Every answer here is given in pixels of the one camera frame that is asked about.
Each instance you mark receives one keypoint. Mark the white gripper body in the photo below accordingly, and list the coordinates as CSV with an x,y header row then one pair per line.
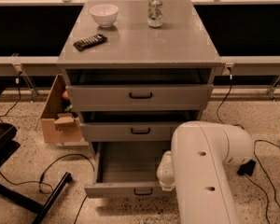
x,y
164,173

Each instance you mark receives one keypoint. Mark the white bowl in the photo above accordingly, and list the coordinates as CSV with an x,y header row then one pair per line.
x,y
104,14

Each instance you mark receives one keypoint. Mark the dark snack bar packet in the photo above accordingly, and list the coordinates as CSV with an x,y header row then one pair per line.
x,y
89,42

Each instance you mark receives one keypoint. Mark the black power adapter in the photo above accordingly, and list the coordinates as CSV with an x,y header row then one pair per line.
x,y
247,169

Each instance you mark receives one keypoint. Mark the grey top drawer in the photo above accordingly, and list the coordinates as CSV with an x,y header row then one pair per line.
x,y
139,97

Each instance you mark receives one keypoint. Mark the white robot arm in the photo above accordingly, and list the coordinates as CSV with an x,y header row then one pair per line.
x,y
194,169

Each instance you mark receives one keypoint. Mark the black chair base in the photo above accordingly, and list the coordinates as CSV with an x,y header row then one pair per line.
x,y
36,167

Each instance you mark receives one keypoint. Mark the orange fruit in box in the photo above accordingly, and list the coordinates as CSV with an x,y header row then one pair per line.
x,y
65,95

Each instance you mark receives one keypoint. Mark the cardboard box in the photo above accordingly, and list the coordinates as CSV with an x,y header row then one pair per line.
x,y
59,126

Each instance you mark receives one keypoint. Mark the grey drawer cabinet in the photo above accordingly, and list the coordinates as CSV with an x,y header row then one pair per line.
x,y
179,52

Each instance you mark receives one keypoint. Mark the grey bottom drawer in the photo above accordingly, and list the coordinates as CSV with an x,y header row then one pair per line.
x,y
128,169

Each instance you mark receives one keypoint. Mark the grey drawer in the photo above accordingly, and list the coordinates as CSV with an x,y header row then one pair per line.
x,y
128,131
128,169
139,97

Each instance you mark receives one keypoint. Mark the grey middle drawer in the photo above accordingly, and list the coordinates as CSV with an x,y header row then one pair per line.
x,y
128,131

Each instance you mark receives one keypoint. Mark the white green soda can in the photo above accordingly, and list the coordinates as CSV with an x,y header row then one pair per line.
x,y
154,14

